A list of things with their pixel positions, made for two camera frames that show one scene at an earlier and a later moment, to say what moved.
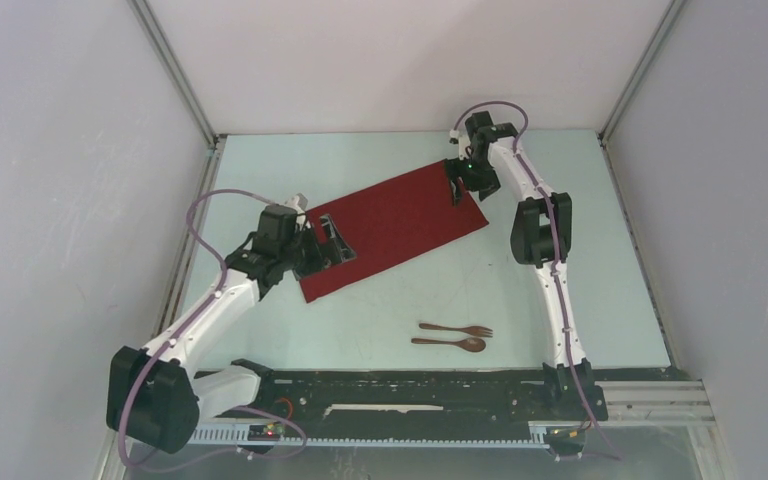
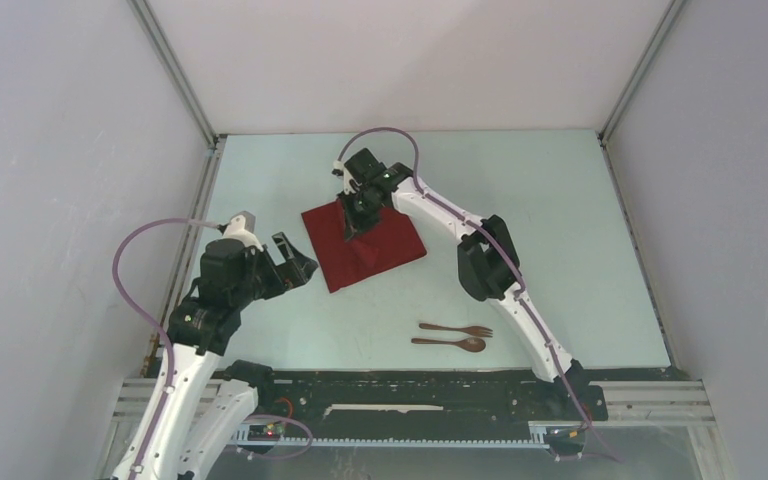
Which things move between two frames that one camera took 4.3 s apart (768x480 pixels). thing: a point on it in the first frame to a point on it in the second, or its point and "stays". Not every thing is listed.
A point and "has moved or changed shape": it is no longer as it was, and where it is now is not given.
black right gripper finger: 456,187 to 351,226
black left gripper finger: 344,251 to 298,268
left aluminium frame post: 181,84 stays
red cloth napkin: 390,222 has moved or changed shape
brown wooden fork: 474,330 stays
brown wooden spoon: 471,344 stays
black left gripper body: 305,252 to 265,279
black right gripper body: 478,174 to 358,205
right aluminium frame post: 633,82 stays
